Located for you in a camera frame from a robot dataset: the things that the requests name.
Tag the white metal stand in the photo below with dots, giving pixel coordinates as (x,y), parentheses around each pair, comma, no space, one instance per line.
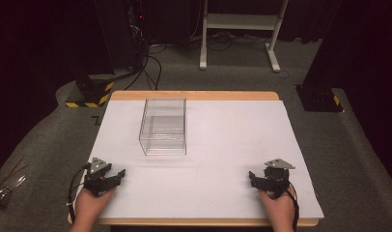
(239,22)

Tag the black stand base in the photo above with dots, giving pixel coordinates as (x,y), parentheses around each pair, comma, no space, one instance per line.
(318,100)

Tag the white table sheet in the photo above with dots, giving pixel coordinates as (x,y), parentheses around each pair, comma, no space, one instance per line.
(223,154)

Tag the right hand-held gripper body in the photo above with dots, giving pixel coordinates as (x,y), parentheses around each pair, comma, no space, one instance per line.
(277,175)

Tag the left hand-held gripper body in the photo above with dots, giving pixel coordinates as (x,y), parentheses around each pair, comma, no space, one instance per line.
(97,168)

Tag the black equipment tower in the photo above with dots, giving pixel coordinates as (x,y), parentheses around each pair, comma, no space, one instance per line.
(120,32)

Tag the person's left hand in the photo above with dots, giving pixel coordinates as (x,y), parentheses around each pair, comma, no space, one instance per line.
(91,203)

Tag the black base with striped tape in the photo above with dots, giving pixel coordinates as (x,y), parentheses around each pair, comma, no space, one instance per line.
(94,93)

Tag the clear plastic box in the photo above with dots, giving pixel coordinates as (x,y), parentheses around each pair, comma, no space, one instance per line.
(163,127)

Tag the wooden table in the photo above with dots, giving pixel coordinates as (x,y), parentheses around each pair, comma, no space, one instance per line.
(197,95)

